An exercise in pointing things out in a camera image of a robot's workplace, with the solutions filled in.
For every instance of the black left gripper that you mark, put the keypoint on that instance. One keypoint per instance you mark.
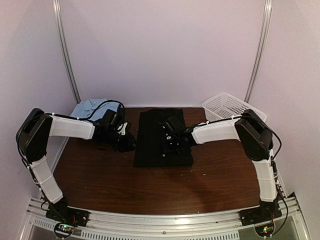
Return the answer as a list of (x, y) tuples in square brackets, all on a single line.
[(128, 146)]

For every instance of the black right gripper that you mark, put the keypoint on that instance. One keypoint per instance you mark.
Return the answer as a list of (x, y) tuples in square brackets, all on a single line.
[(167, 149)]

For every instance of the black long sleeve shirt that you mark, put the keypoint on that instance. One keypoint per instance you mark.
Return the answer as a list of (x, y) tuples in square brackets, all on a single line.
[(155, 124)]

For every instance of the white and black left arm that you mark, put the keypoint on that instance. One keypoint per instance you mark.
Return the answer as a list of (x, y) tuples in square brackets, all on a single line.
[(33, 136)]

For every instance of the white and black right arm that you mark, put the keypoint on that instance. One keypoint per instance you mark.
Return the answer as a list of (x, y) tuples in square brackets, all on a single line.
[(248, 128)]

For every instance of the light blue folded shirt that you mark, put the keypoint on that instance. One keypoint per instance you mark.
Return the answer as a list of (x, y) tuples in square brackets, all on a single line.
[(85, 108)]

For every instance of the white plastic mesh basket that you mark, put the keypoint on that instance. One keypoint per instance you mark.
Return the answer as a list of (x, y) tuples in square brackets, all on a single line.
[(223, 106)]

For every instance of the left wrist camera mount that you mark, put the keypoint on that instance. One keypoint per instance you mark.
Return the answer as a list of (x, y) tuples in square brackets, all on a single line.
[(123, 128)]

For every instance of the aluminium front rail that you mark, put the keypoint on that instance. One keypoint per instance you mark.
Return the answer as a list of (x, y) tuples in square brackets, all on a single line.
[(221, 225)]

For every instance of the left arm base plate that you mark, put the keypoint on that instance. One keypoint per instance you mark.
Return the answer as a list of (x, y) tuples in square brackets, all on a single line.
[(67, 224)]

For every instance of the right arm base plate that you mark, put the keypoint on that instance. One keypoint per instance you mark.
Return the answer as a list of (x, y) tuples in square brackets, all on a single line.
[(262, 218)]

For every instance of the left aluminium corner post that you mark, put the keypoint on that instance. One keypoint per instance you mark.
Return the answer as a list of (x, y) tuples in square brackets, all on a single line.
[(57, 11)]

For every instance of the aluminium corner post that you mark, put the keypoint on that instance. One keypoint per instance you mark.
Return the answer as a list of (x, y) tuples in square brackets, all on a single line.
[(264, 31), (57, 11)]

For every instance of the right aluminium corner post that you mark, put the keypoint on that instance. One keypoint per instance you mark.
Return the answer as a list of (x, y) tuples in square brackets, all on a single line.
[(264, 31)]

